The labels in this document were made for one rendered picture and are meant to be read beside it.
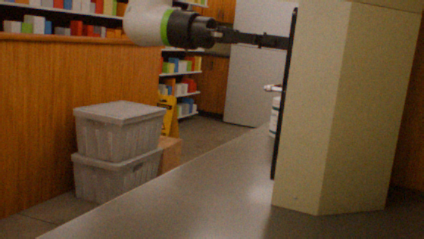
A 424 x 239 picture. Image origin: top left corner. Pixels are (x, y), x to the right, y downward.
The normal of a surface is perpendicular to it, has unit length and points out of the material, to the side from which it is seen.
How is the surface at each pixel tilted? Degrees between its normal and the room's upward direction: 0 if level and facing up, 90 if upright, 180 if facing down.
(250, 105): 90
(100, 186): 95
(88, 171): 95
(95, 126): 96
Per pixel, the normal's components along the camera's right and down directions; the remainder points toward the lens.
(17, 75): 0.94, 0.18
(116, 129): -0.32, 0.24
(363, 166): 0.45, 0.23
